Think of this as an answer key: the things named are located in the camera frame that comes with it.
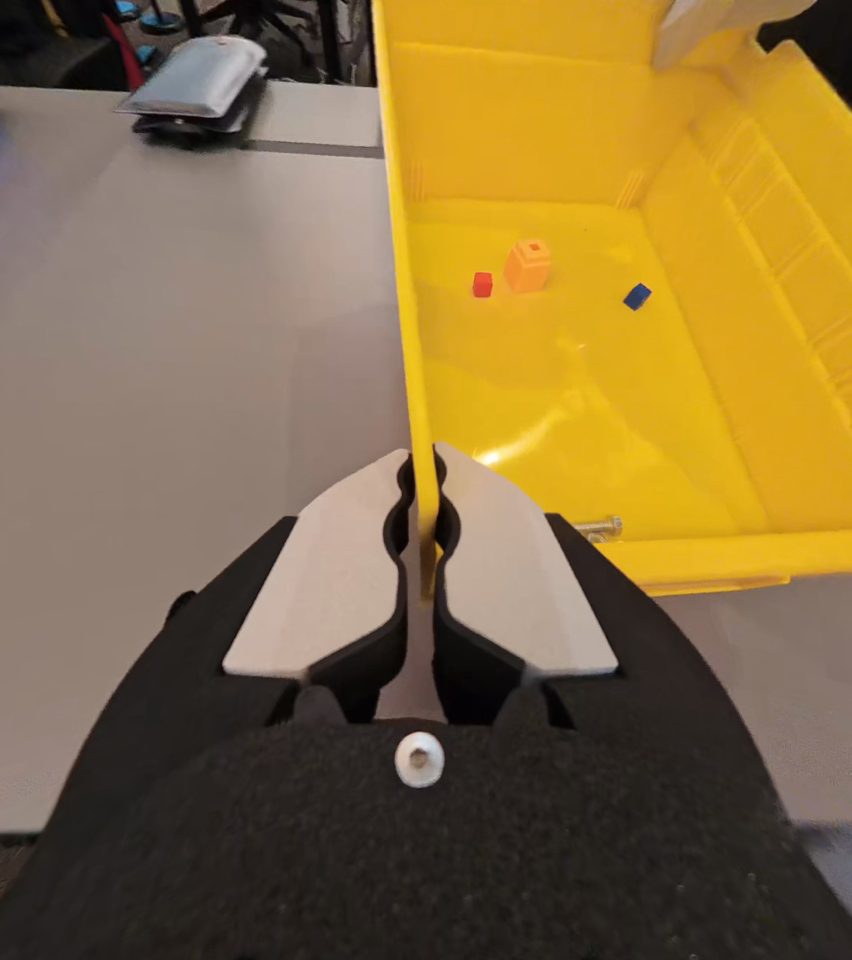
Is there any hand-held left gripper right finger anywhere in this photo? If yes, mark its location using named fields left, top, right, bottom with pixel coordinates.
left=432, top=442, right=620, bottom=725

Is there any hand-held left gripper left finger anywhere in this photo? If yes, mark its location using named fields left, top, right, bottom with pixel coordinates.
left=222, top=448, right=416, bottom=723

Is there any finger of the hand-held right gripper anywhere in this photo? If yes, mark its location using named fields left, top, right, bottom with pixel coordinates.
left=653, top=0, right=821, bottom=72

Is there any yellow plastic bin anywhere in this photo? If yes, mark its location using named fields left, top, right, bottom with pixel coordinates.
left=372, top=0, right=852, bottom=601

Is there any hollow orange cube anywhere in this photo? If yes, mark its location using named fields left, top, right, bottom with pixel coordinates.
left=503, top=238, right=553, bottom=295

